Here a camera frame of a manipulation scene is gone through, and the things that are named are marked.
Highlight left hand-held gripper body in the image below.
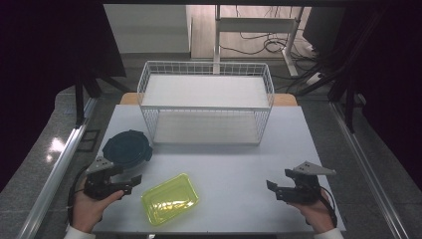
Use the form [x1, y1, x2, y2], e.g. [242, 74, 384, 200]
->
[83, 155, 125, 201]

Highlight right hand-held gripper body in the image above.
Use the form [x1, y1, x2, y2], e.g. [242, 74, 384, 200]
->
[284, 160, 336, 204]

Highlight round container with dark lid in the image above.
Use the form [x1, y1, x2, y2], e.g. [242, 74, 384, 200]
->
[102, 128, 154, 169]

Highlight yellow-green rectangular container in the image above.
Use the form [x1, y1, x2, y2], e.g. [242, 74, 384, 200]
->
[140, 172, 200, 227]

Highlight white wire rack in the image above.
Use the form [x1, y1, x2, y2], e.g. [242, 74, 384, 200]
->
[136, 60, 276, 146]

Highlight person's right hand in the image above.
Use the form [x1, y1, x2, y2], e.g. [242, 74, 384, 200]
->
[288, 188, 336, 234]

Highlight person's left hand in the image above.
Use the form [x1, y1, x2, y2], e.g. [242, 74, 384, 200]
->
[72, 177, 124, 234]

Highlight person's left white sleeve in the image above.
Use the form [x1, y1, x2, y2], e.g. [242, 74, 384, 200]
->
[63, 225, 98, 239]

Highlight wooden board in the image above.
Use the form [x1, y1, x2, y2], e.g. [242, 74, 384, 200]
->
[118, 92, 299, 108]

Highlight black stand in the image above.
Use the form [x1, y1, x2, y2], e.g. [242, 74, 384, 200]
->
[74, 64, 131, 129]
[297, 9, 387, 133]

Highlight white power strip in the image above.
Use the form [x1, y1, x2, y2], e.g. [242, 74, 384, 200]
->
[306, 71, 323, 87]

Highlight white cabinet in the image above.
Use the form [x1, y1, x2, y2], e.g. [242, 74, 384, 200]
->
[104, 3, 193, 55]

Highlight right hand-held gripper black cable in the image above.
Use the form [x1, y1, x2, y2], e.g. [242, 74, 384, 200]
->
[317, 185, 338, 229]

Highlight hand-held gripper black cable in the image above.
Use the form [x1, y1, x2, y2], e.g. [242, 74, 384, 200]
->
[67, 164, 90, 227]
[317, 185, 338, 229]

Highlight left hand-held gripper black cable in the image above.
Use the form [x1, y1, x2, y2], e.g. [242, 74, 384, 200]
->
[67, 164, 90, 227]

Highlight aluminium rail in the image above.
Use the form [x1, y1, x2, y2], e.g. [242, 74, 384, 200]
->
[16, 98, 99, 239]
[329, 101, 412, 239]

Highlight black floor cables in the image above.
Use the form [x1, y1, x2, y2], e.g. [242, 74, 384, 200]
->
[218, 5, 321, 63]

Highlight white metal desk frame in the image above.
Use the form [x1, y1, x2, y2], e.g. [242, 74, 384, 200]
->
[213, 4, 305, 78]

